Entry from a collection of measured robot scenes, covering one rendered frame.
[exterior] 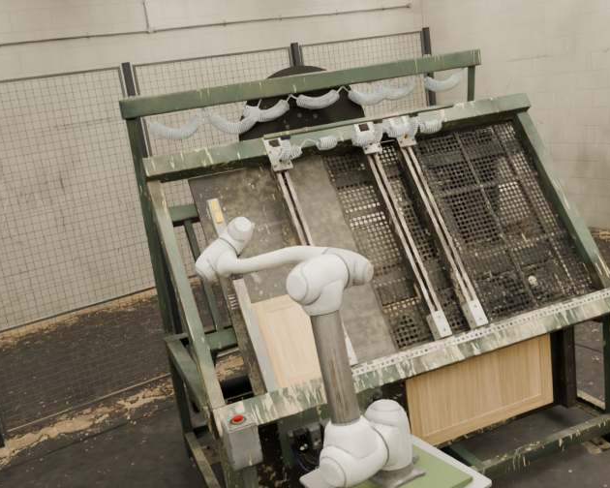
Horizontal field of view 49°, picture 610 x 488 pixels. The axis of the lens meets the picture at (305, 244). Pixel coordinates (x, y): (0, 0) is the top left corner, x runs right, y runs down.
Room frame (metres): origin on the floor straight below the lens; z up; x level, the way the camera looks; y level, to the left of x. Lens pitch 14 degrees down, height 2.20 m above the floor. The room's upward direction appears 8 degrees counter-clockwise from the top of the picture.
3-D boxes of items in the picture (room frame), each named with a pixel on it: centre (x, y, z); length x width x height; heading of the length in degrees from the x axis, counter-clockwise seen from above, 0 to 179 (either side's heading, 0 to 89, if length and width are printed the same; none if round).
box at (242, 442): (2.39, 0.36, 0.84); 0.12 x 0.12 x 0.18; 20
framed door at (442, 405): (3.22, -0.82, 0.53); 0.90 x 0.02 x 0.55; 110
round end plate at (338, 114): (3.90, -0.10, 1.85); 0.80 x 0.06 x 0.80; 110
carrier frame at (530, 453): (3.54, -0.33, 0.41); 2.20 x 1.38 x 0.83; 110
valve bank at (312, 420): (2.60, -0.03, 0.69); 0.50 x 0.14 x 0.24; 110
